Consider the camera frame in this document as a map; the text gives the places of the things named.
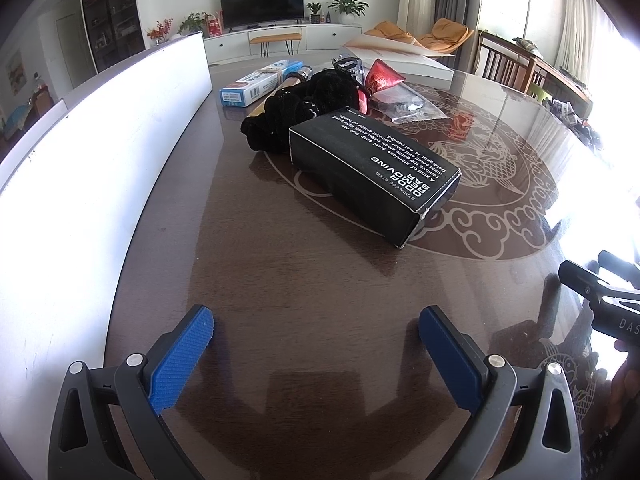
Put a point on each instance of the clear plastic bag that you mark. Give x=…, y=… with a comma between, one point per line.
x=410, y=102

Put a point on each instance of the white sheer curtain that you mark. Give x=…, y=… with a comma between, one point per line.
x=580, y=30

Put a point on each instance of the wooden sideboard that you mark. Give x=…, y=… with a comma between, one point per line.
x=565, y=85

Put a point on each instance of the small potted plant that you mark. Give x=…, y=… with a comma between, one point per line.
x=315, y=10

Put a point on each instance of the orange top stool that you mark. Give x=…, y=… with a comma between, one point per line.
x=275, y=38

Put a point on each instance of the wooden chair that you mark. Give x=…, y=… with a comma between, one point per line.
x=500, y=60

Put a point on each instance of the orange lounge chair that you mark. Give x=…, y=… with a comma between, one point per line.
x=440, y=35

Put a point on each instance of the framed wall picture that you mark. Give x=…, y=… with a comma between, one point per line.
x=15, y=71

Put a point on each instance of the dark display cabinet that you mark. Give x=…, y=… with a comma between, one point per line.
x=107, y=15

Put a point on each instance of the red foil packet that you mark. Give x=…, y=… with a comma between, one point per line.
x=382, y=77

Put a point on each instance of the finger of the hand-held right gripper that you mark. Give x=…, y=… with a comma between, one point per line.
x=580, y=280
x=617, y=267

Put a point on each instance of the red gift box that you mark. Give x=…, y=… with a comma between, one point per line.
x=213, y=26

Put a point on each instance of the blue and white box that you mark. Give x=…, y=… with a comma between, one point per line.
x=250, y=87

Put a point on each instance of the large potted plant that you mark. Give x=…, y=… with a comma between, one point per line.
x=347, y=7

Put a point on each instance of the black cardboard box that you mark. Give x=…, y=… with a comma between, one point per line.
x=360, y=160

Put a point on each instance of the gold tube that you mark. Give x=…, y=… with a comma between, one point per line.
x=298, y=76

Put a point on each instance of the red flower arrangement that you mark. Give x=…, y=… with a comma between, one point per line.
x=160, y=32

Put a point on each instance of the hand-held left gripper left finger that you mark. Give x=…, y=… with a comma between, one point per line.
x=177, y=360

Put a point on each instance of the person's right hand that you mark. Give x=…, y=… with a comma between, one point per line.
x=627, y=380

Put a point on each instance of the black television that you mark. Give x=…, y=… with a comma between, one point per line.
x=262, y=5

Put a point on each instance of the black fuzzy cloth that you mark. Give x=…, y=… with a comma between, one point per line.
x=300, y=97

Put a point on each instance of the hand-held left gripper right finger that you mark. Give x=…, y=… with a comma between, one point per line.
x=450, y=360

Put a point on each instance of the bushy green plant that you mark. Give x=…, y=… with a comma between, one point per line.
x=192, y=24

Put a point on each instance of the white television cabinet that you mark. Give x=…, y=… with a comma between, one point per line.
x=325, y=37

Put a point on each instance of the metal clip tool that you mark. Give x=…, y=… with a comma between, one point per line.
x=347, y=65

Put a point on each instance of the large white panel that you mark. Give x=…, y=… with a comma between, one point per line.
x=100, y=185

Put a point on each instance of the white flat box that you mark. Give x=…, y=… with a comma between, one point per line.
x=400, y=57

